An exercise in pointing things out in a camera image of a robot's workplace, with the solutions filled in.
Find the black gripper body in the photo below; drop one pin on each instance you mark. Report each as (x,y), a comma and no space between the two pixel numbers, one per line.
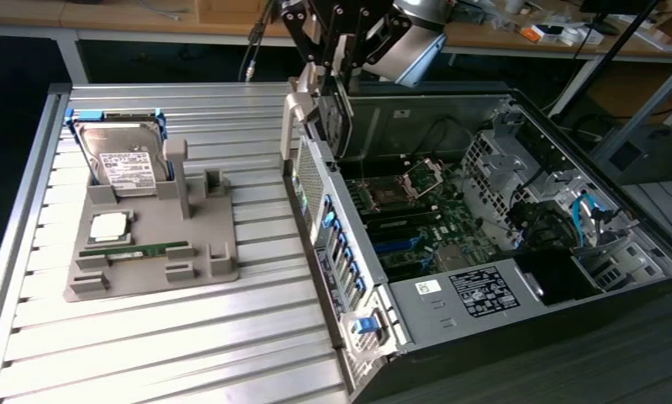
(362,3)

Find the graphics card with metal bracket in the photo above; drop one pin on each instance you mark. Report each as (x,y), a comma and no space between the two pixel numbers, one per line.
(334,122)

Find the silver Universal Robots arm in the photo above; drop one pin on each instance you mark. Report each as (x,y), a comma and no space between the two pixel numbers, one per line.
(413,46)

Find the large cardboard box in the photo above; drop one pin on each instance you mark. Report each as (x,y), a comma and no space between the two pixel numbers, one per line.
(228,10)

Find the white cup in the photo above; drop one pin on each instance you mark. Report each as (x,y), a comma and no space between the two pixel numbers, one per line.
(514,5)

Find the orange and black box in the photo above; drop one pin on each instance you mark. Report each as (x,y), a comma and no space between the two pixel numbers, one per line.
(540,33)

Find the metal socket cover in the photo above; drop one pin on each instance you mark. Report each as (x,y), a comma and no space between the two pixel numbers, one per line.
(425,177)

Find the long wooden desk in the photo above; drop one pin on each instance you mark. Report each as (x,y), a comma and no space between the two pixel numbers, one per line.
(116,17)

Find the white tape roll box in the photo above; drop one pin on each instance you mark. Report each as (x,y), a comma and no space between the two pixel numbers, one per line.
(581,37)

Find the perforated metal disk bay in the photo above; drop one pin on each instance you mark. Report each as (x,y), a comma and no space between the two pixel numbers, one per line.
(497,164)

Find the CPU socket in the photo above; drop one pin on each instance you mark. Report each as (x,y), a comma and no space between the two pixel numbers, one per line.
(388,194)

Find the black monitor stand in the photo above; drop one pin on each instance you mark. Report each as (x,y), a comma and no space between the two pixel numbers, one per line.
(601,23)

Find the black slanted pole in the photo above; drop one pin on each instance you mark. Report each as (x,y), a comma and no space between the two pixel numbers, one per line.
(621,40)

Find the black RAM slot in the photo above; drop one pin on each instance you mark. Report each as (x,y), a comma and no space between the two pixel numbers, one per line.
(408,227)
(402,218)

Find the hard disk in blue caddy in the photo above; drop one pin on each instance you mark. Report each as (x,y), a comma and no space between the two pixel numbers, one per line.
(121,147)

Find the green motherboard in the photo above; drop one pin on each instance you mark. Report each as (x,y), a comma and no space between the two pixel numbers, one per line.
(458,219)

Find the blue expansion slot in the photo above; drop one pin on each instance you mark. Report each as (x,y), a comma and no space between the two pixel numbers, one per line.
(400,245)

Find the grey plastic parts rack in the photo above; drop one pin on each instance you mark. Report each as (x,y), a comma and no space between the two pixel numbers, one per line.
(200,235)

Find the square chipset heatsink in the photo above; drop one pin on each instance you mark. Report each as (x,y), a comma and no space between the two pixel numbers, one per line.
(452,258)

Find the grey computer tower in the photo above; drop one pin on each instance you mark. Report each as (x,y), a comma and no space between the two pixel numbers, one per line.
(649,155)

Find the silver CPU chip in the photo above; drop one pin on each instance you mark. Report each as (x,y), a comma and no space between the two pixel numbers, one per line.
(109,227)

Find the green RAM stick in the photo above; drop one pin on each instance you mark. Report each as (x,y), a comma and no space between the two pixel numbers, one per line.
(144,251)

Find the grey power supply unit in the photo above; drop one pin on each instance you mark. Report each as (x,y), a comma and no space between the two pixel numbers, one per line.
(418,311)

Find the blue case latch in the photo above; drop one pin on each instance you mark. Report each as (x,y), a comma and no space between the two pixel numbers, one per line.
(362,327)

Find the open black PC case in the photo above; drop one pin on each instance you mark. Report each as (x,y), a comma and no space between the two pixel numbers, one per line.
(537,357)

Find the aluminium profile frame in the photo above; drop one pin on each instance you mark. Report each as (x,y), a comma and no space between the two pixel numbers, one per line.
(657,99)

